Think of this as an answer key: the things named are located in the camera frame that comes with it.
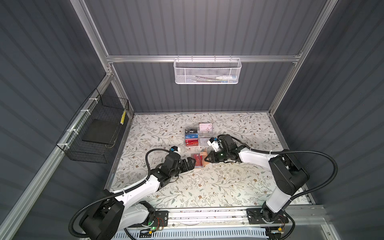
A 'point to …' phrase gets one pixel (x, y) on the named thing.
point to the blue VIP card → (191, 136)
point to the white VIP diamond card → (203, 141)
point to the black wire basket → (99, 106)
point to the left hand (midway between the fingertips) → (191, 162)
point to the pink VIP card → (206, 127)
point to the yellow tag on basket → (123, 118)
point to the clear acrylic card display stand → (201, 134)
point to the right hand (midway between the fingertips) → (206, 160)
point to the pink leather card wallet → (204, 154)
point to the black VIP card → (191, 131)
